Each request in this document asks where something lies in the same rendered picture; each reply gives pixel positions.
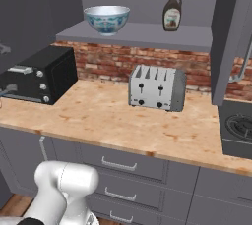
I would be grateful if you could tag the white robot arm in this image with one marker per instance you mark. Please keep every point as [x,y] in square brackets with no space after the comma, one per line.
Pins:
[62,189]

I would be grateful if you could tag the white and blue patterned bowl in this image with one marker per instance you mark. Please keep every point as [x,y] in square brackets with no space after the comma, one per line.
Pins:
[106,19]

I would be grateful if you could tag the grey open cabinet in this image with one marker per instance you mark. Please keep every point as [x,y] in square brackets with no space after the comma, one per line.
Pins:
[138,9]

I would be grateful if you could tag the grey open cabinet door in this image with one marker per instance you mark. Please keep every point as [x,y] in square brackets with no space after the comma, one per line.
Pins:
[229,35]

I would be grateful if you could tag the silver four-slot toaster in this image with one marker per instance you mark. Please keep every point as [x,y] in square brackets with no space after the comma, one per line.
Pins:
[156,88]

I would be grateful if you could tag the grey drawer front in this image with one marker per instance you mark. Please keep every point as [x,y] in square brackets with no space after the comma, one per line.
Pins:
[129,191]
[121,214]
[123,161]

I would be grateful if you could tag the black toaster oven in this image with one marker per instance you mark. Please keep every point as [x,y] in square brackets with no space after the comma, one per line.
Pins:
[41,75]

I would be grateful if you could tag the brown syrup bottle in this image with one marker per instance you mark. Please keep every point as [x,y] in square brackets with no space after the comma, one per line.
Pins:
[172,13]

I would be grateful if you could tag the black gas hob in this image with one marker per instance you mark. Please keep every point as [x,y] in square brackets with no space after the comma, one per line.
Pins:
[237,130]

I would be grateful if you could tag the grey base cupboard door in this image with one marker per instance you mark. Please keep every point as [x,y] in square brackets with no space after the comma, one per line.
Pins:
[220,199]
[24,161]

